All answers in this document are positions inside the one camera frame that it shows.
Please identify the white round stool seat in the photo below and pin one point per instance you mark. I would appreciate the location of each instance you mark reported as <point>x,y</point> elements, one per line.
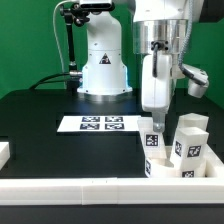
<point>164,169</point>

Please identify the white marker sheet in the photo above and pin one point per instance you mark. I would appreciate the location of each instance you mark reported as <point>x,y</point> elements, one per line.
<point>72,124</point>

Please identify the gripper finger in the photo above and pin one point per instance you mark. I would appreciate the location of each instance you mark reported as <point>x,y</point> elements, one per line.
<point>158,121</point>

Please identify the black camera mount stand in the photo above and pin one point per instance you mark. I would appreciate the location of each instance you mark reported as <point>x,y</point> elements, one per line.
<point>77,14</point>

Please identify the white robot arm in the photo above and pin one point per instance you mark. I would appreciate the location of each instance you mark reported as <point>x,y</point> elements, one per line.
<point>161,32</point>

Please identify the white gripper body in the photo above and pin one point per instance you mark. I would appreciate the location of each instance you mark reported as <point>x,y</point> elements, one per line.
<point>158,82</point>

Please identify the white obstacle frame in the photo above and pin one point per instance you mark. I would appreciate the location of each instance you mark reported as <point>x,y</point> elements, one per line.
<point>91,191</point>

